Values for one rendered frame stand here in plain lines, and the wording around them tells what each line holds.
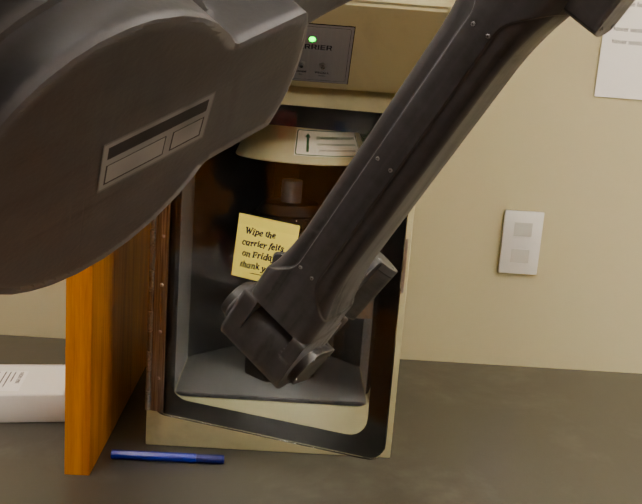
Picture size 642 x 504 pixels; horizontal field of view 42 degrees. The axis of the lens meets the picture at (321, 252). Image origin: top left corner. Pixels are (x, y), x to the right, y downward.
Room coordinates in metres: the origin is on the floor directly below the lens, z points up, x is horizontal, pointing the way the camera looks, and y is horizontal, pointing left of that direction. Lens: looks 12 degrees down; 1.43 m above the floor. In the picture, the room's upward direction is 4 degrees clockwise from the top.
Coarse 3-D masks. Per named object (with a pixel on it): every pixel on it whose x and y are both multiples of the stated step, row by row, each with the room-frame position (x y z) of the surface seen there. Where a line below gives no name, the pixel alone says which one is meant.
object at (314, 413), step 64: (320, 128) 0.92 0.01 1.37; (192, 192) 0.97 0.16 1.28; (256, 192) 0.95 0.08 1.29; (320, 192) 0.92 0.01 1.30; (192, 256) 0.97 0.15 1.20; (192, 320) 0.97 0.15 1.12; (384, 320) 0.90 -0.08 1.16; (192, 384) 0.97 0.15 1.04; (256, 384) 0.94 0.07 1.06; (320, 384) 0.92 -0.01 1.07; (384, 384) 0.90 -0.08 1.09; (320, 448) 0.92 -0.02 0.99; (384, 448) 0.90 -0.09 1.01
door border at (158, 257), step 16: (160, 224) 0.98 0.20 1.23; (160, 240) 0.98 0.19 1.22; (160, 256) 0.98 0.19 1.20; (160, 272) 0.98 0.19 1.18; (160, 288) 0.98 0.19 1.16; (160, 304) 0.98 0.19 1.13; (160, 320) 0.98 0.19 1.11; (160, 336) 0.98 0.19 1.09; (160, 352) 0.98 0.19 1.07; (160, 368) 0.98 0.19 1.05; (160, 384) 0.98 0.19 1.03; (160, 400) 0.98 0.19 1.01
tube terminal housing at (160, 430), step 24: (288, 96) 1.00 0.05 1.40; (312, 96) 1.01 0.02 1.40; (336, 96) 1.01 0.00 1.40; (360, 96) 1.01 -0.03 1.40; (384, 96) 1.01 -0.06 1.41; (408, 216) 1.01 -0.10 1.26; (408, 240) 1.01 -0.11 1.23; (408, 264) 1.01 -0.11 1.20; (168, 432) 1.00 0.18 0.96; (192, 432) 1.00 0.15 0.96; (216, 432) 1.00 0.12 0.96; (240, 432) 1.00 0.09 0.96; (384, 456) 1.01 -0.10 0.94
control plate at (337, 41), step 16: (320, 32) 0.92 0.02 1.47; (336, 32) 0.92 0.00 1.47; (352, 32) 0.92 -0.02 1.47; (304, 48) 0.94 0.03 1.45; (320, 48) 0.94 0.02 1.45; (336, 48) 0.94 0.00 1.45; (352, 48) 0.94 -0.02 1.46; (336, 64) 0.95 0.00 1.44; (304, 80) 0.97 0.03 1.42; (320, 80) 0.97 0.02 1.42; (336, 80) 0.97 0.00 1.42
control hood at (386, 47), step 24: (360, 0) 0.89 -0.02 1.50; (384, 0) 0.89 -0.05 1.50; (408, 0) 0.89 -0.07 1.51; (432, 0) 0.90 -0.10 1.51; (336, 24) 0.91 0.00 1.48; (360, 24) 0.91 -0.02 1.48; (384, 24) 0.91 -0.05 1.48; (408, 24) 0.91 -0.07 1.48; (432, 24) 0.91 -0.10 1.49; (360, 48) 0.94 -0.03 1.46; (384, 48) 0.94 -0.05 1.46; (408, 48) 0.93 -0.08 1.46; (360, 72) 0.96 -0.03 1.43; (384, 72) 0.96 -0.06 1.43; (408, 72) 0.96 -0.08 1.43
